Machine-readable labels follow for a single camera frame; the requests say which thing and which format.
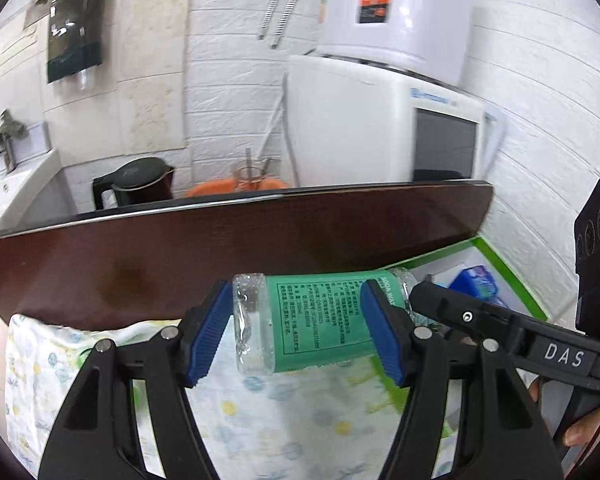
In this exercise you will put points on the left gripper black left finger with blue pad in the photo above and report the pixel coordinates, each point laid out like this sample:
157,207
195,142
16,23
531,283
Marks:
94,435

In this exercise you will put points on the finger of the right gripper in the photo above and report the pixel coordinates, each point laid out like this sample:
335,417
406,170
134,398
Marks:
454,310

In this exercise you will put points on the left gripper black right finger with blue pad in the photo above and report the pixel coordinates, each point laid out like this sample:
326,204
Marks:
502,434

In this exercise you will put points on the clear bottle green label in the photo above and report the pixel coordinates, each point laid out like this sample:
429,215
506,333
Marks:
284,323

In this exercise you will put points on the person's right hand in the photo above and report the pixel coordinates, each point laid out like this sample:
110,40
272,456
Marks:
583,431

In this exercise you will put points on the blue pack in tray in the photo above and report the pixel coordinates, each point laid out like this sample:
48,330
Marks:
478,283

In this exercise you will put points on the green white cardboard tray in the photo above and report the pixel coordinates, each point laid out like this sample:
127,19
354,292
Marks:
442,266

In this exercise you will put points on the dark brown wooden board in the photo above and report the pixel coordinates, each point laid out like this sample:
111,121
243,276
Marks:
113,268

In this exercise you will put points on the giraffe print cloth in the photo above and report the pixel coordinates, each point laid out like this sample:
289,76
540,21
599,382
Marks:
332,422

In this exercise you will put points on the white CRT monitor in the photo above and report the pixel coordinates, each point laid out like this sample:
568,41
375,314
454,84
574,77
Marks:
354,123

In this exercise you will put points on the black electric kettle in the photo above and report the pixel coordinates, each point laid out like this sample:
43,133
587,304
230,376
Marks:
142,181

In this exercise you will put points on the glass cup with sticks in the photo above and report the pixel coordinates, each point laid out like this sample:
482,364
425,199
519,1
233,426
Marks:
250,172

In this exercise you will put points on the orange bowl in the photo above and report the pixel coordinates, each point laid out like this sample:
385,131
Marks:
232,185

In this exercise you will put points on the white counter sink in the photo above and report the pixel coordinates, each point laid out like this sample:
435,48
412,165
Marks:
35,193

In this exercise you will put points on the white water heater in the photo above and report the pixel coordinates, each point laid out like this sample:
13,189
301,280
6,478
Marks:
425,37

